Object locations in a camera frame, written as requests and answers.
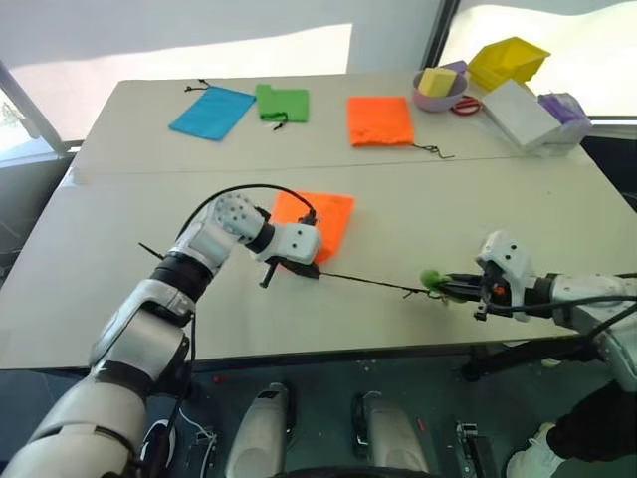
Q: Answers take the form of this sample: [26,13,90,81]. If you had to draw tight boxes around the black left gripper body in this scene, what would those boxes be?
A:
[265,256,302,274]

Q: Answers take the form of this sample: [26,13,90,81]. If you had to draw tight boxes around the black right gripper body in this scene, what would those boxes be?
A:
[474,262,517,323]

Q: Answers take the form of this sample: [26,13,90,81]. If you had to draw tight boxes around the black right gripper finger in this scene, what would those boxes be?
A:
[442,286,483,304]
[443,272,484,289]

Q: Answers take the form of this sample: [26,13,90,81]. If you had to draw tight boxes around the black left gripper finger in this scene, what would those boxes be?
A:
[259,262,280,291]
[281,262,323,280]

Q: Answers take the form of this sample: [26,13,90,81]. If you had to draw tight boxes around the green fuzzy ball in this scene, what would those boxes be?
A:
[419,268,465,306]

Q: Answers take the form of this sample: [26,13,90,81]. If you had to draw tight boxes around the clear container purple contents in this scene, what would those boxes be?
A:
[536,91,594,145]

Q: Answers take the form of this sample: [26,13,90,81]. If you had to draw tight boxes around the black stand bar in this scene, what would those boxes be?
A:
[460,343,598,382]

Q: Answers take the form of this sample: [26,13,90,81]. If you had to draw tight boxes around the grey rounded shell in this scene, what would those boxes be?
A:
[226,382,295,478]
[352,390,429,478]

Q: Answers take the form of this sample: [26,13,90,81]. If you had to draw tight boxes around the black trouser leg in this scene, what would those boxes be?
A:
[545,380,637,462]

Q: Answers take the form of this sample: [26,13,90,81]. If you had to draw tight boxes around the white sneaker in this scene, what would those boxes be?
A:
[506,421,567,478]

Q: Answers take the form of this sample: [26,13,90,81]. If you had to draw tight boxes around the white cardboard box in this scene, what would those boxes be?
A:
[481,79,563,153]

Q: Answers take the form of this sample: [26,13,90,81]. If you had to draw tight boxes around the lavender plastic bowl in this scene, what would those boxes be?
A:
[411,69,469,114]

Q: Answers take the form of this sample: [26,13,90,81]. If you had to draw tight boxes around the yellow sponge block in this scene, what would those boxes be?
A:
[417,68,459,97]

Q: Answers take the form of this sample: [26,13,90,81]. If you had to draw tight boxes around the yellow plastic bin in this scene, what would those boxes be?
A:
[467,36,551,91]

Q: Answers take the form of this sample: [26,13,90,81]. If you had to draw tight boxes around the grey diagonal beam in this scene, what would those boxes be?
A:
[0,59,67,156]

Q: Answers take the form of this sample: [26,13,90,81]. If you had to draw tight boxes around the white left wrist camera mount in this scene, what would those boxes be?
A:
[275,221,323,266]

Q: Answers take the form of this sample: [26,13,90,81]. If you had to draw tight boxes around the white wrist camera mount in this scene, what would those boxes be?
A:
[475,229,538,323]
[275,221,323,266]

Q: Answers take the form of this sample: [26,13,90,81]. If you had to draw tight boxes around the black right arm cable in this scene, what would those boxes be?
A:
[475,271,637,350]

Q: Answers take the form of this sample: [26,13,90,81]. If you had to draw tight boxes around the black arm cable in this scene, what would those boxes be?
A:
[475,271,637,350]
[173,183,319,240]

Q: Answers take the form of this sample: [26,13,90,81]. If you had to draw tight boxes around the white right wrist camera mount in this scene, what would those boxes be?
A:
[475,229,538,323]

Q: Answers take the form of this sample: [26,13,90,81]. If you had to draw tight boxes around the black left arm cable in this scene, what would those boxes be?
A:
[173,183,319,240]

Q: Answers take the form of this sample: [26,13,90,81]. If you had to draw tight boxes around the green drawstring pouch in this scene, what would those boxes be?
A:
[254,83,312,133]

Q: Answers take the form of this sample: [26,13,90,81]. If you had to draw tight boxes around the blue drawstring pouch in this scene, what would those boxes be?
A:
[167,78,257,142]

